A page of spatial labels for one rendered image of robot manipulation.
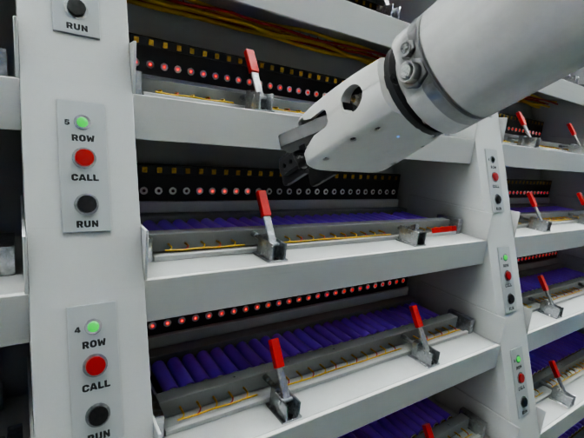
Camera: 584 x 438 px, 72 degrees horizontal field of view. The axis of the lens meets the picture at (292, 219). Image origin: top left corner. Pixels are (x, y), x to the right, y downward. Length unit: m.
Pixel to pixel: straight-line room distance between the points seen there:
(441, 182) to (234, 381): 0.56
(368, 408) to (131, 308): 0.34
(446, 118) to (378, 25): 0.44
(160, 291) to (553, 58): 0.37
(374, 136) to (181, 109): 0.23
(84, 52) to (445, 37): 0.33
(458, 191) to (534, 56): 0.59
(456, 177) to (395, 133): 0.53
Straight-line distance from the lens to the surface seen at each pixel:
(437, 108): 0.29
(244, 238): 0.53
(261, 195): 0.51
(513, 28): 0.26
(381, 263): 0.60
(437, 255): 0.70
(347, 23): 0.67
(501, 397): 0.87
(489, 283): 0.82
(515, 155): 0.96
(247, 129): 0.50
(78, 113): 0.43
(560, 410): 1.08
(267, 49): 0.81
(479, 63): 0.27
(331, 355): 0.62
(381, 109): 0.30
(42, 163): 0.42
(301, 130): 0.34
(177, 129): 0.46
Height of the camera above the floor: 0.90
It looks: 4 degrees up
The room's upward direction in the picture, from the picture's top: 5 degrees counter-clockwise
